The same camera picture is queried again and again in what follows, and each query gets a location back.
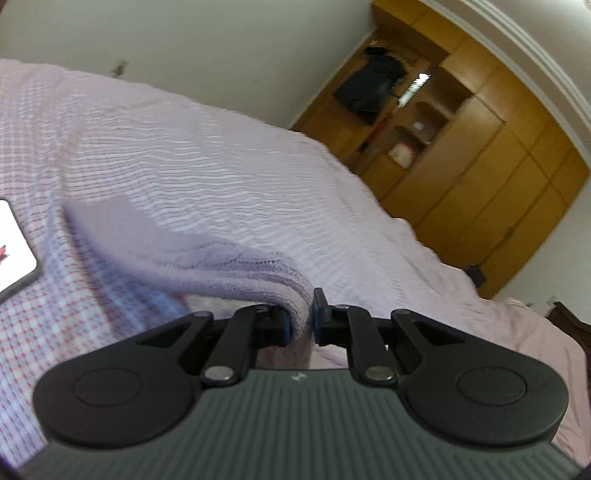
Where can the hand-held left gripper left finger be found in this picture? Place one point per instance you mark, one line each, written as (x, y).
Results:
(287, 326)

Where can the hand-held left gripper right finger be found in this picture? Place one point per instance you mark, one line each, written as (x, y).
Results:
(317, 323)

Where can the lilac knitted garment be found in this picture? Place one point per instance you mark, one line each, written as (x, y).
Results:
(194, 258)

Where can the white box on shelf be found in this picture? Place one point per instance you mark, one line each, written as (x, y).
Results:
(400, 153)

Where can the bed with checked lilac sheet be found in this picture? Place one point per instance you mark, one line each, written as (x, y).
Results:
(194, 152)

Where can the wooden wardrobe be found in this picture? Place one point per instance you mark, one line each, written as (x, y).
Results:
(480, 152)

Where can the dark hanging jacket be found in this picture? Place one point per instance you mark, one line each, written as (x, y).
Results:
(369, 85)

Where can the dark wooden furniture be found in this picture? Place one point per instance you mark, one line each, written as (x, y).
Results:
(570, 323)

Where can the smartphone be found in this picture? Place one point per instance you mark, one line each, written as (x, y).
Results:
(11, 249)

